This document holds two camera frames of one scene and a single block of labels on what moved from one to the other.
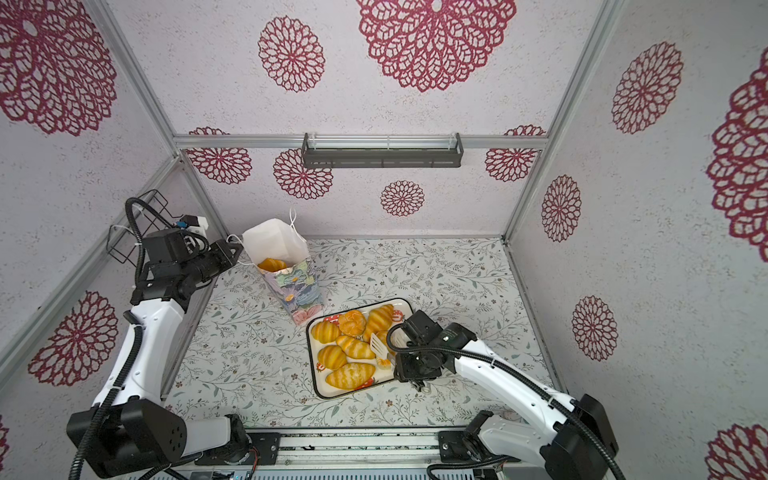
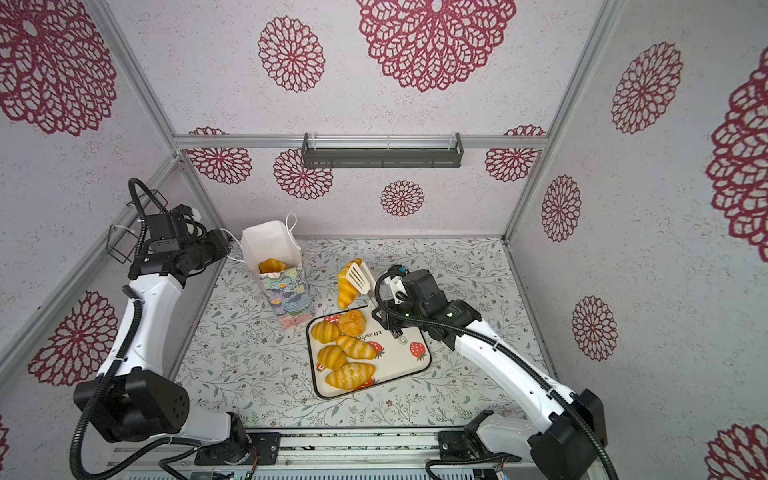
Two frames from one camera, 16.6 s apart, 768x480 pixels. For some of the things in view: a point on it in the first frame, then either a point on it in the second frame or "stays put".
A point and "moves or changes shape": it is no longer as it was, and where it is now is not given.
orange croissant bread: [352, 323] stays put
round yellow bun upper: [326, 332] stays put
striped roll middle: [355, 347] stays put
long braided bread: [272, 264] stays put
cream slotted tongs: [380, 350] → [362, 281]
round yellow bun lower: [331, 357] stays put
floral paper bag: [282, 254] moves or changes shape
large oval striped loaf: [350, 376] stays put
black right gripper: [402, 370] → [388, 310]
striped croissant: [379, 322] → [346, 293]
